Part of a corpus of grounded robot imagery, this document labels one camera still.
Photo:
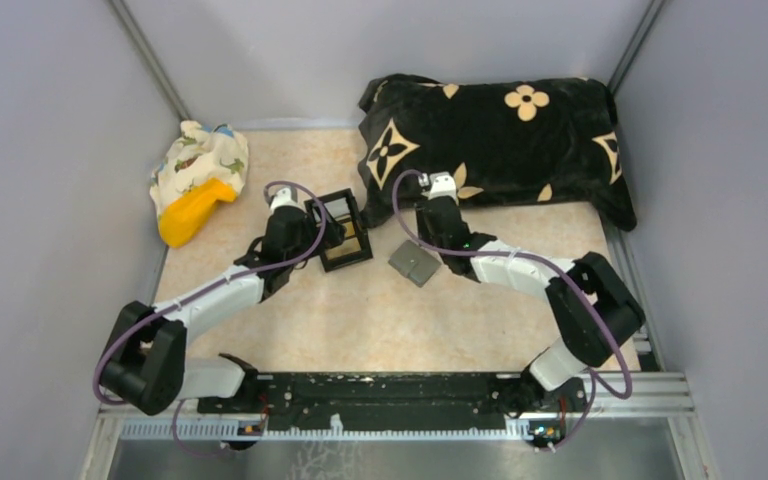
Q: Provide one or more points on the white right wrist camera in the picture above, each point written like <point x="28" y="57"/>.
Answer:
<point x="438" y="185"/>

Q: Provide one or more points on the dinosaur print cloth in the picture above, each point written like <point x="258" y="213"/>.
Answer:
<point x="198" y="155"/>

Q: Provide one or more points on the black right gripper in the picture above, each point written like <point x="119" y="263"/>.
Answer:
<point x="422" y="228"/>

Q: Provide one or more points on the grey card holder wallet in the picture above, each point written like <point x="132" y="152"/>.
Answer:
<point x="414" y="263"/>

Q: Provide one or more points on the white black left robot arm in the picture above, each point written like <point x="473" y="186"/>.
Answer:
<point x="145" y="362"/>

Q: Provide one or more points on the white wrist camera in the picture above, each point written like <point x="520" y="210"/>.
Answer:
<point x="285" y="197"/>
<point x="438" y="185"/>

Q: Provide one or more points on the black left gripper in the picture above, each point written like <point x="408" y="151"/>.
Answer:
<point x="335" y="233"/>

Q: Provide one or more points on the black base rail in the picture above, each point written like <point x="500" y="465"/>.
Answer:
<point x="395" y="402"/>

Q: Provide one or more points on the black floral pillow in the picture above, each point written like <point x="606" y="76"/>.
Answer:
<point x="516" y="143"/>

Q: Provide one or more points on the black compartment tray box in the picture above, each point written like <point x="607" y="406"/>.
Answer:
<point x="346" y="240"/>

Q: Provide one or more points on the yellow cloth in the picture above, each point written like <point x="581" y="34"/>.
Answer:
<point x="186" y="216"/>

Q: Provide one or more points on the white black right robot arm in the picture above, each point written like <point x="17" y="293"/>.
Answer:
<point x="593" y="309"/>

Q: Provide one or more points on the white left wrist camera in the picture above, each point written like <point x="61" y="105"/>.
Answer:
<point x="285" y="197"/>

